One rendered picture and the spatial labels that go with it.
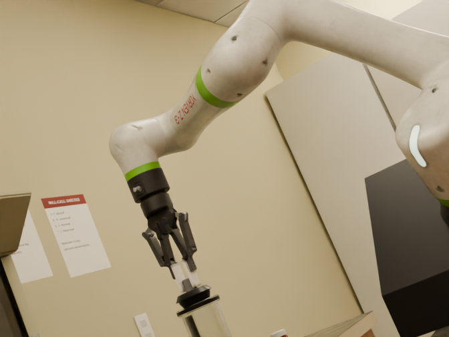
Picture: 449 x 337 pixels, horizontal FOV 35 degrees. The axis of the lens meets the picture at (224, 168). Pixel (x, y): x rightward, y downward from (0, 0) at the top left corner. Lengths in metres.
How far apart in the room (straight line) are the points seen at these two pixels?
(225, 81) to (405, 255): 0.50
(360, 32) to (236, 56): 0.25
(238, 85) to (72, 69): 1.52
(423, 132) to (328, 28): 0.31
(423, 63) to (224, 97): 0.40
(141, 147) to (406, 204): 0.63
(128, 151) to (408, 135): 0.70
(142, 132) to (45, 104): 0.94
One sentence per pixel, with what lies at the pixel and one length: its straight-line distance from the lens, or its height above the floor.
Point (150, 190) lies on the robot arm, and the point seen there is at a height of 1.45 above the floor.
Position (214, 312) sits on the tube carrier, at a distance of 1.67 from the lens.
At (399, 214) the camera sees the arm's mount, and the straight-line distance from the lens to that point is 1.55.
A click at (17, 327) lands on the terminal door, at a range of 1.09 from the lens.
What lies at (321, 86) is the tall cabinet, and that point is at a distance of 4.17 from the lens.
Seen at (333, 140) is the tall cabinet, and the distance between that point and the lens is 4.13.
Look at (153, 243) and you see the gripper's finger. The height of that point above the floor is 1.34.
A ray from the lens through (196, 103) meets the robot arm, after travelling 1.55.
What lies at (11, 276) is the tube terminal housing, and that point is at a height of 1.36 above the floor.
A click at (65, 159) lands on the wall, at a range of 2.55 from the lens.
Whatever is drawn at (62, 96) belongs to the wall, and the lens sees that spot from 2.72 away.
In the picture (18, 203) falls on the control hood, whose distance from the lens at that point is 1.50.
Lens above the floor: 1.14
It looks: 10 degrees up
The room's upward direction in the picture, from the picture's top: 23 degrees counter-clockwise
